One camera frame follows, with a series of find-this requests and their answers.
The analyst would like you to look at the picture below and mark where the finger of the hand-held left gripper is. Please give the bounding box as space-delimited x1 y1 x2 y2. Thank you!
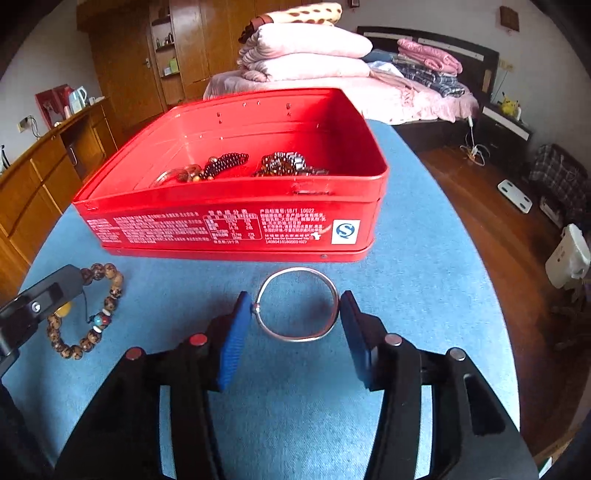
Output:
0 265 85 356

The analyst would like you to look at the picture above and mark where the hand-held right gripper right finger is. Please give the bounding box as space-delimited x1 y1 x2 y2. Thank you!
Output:
339 290 539 480

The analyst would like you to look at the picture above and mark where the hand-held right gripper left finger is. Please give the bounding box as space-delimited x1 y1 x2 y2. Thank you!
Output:
55 291 254 480

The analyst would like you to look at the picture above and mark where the silver bangle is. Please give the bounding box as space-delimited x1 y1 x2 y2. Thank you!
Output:
255 268 340 343

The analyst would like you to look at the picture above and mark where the wooden bead bracelet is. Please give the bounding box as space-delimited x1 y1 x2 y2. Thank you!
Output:
47 263 124 361

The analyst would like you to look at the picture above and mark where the red tin box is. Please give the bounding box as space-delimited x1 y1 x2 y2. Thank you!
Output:
72 87 389 264

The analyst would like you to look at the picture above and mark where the clear glass bangle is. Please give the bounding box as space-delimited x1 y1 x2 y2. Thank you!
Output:
148 167 191 188

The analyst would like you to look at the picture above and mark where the black bead necklace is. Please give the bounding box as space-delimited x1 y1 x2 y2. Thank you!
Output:
185 152 250 183

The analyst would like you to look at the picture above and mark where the amber bead necklace yellow pendant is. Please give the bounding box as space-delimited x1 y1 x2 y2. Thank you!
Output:
252 151 331 178

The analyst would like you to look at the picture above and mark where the wooden sideboard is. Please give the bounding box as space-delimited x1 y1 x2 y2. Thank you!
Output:
0 97 121 296

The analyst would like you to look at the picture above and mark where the red gift box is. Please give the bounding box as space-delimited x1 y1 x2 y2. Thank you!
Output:
35 84 75 127

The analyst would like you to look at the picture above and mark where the white bathroom scale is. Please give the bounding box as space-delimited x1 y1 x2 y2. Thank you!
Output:
496 179 533 214

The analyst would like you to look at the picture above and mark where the white trash bin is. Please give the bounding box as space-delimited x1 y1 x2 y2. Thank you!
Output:
545 224 591 291

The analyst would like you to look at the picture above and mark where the dark wooden bed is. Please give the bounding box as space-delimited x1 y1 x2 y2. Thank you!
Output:
203 25 500 153

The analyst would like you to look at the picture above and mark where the dark nightstand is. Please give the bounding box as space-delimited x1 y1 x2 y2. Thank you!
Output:
475 102 534 174

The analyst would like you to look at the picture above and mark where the wooden wardrobe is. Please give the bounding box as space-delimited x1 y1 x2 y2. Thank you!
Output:
76 0 305 139

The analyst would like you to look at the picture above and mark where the plaid clothes pile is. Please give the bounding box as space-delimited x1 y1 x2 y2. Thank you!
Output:
392 58 467 97

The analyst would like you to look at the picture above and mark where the folded pink quilt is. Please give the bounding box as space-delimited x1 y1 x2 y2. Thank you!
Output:
238 23 372 65
240 52 371 83

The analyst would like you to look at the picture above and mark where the blue garment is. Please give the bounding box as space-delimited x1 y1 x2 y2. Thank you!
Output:
362 48 398 65

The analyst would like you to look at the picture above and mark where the folded pink blanket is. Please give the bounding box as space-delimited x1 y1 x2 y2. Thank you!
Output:
397 38 463 77

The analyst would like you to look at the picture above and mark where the brown spotted blanket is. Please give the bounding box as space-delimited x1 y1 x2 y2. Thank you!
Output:
240 2 343 44

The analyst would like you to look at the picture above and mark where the white power strip with cables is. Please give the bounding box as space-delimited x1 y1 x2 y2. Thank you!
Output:
459 115 490 164

